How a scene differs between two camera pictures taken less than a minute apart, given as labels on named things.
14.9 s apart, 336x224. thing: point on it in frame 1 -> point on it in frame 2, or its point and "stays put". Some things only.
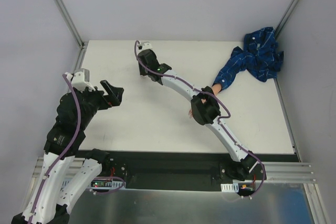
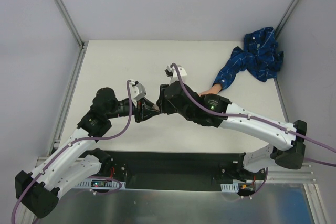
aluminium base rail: (300, 172) stays put
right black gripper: (142, 69) -> (161, 99)
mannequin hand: (216, 88) stays put
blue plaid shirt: (260, 56) stays put
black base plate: (176, 170) stays put
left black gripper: (104, 98) -> (140, 111)
